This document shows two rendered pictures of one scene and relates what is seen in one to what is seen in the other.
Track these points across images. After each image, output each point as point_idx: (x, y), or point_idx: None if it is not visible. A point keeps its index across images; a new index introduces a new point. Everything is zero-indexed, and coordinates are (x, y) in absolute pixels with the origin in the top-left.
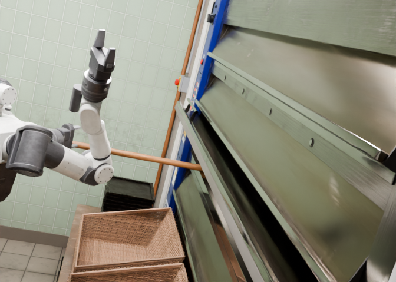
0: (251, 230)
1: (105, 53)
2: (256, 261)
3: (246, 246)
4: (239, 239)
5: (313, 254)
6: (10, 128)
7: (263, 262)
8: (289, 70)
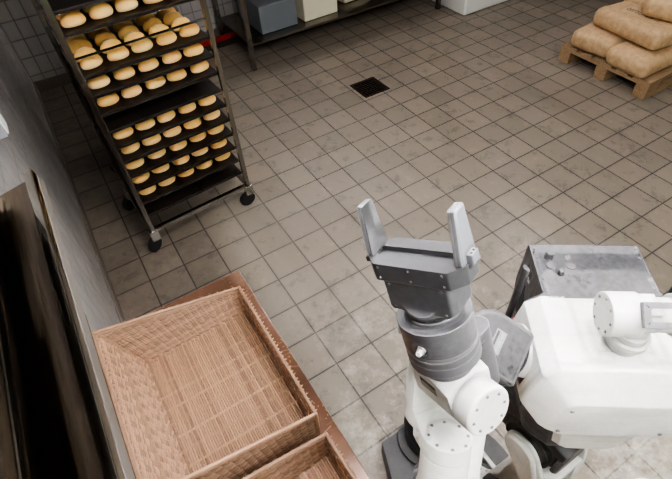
0: (40, 279)
1: (427, 261)
2: (44, 204)
3: (53, 229)
4: (60, 245)
5: None
6: (538, 327)
7: (37, 194)
8: None
